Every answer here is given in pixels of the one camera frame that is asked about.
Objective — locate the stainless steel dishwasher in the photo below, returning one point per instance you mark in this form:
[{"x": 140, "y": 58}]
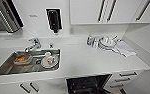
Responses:
[{"x": 87, "y": 86}]

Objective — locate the stack of white bowls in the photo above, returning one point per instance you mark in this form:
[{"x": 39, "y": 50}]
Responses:
[{"x": 107, "y": 43}]

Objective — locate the blue dish soap bottle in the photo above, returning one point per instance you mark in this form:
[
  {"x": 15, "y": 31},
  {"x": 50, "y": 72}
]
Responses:
[{"x": 89, "y": 40}]

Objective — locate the small chrome sink knob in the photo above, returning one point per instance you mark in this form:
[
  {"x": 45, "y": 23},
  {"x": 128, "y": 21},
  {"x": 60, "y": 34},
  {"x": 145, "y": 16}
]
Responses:
[{"x": 51, "y": 45}]

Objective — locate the white plate with cup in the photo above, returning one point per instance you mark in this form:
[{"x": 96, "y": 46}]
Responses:
[{"x": 50, "y": 60}]

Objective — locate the chrome sink faucet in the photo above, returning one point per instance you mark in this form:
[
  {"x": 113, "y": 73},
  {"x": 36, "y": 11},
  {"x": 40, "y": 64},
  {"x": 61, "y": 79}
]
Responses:
[{"x": 32, "y": 45}]

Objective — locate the clear food container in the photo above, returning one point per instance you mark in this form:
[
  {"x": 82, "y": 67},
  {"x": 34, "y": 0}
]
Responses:
[{"x": 22, "y": 60}]

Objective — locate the white drawer unit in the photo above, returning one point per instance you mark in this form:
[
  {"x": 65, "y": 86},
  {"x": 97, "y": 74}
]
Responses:
[{"x": 124, "y": 80}]

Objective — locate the white two-door sink cabinet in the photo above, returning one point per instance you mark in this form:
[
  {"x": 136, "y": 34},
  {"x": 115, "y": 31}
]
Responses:
[{"x": 27, "y": 88}]

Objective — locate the stainless steel sink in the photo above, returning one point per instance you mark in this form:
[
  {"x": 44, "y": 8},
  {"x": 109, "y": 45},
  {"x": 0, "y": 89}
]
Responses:
[{"x": 4, "y": 68}]

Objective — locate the white wall outlet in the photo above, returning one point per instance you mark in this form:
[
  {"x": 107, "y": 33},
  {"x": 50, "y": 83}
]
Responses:
[{"x": 71, "y": 30}]

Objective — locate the black wall soap dispenser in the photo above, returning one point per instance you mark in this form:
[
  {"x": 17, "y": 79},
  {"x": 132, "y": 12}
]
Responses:
[{"x": 54, "y": 20}]

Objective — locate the white wall cabinet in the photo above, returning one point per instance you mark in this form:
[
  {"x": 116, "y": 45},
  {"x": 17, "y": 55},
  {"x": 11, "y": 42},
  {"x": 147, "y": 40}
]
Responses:
[{"x": 101, "y": 10}]

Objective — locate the small wall label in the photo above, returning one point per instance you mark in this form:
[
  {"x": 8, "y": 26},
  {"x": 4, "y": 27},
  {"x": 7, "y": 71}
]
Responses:
[{"x": 32, "y": 15}]

